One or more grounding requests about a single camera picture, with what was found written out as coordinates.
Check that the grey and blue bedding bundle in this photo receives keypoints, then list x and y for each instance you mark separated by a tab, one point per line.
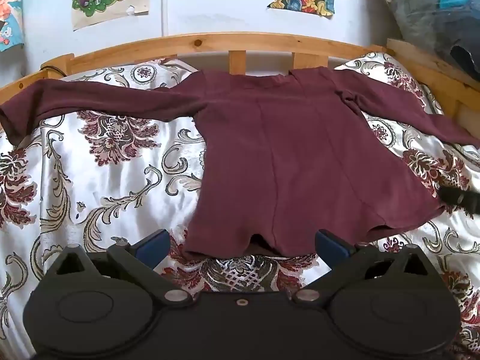
435	11

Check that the wooden bed headboard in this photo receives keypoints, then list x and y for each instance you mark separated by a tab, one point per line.
210	43

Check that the white wall pipe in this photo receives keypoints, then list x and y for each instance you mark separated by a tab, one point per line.
166	3

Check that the floral satin pillow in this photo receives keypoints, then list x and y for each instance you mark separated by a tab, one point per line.
390	75

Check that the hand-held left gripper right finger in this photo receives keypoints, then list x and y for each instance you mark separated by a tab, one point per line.
330	249

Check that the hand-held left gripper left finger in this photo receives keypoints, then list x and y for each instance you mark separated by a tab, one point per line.
153	248

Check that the cartoon poster with blue dress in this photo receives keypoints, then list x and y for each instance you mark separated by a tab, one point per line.
10	11

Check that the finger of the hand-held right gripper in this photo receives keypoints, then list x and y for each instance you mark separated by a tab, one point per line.
455	197

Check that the maroon long-sleeved shirt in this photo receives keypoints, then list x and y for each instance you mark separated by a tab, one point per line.
270	165

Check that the floral satin bedspread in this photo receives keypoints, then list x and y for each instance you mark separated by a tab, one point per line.
93	180

